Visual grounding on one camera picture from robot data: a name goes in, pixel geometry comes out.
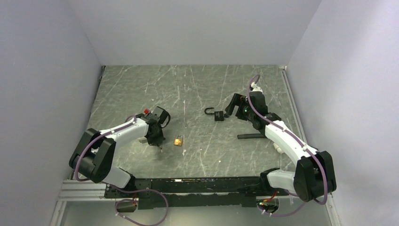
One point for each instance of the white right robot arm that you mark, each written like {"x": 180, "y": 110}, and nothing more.
{"x": 314, "y": 174}

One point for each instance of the black foam tube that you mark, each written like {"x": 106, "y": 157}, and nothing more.
{"x": 250, "y": 136}

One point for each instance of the white pipe elbow right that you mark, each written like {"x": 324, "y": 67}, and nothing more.
{"x": 278, "y": 148}

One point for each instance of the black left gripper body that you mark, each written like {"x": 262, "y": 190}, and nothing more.
{"x": 155, "y": 140}

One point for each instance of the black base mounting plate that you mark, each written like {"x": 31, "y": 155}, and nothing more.
{"x": 194, "y": 192}

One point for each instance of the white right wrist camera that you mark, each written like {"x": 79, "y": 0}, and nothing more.
{"x": 255, "y": 88}

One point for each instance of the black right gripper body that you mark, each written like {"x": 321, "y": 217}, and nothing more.
{"x": 244, "y": 113}

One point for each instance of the white pipe elbow left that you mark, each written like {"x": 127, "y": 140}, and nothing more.
{"x": 142, "y": 140}

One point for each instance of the black padlock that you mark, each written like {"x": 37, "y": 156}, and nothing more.
{"x": 218, "y": 115}

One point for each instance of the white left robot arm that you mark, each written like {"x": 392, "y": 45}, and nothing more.
{"x": 93, "y": 156}

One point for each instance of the brass padlock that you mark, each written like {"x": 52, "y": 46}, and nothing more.
{"x": 178, "y": 140}

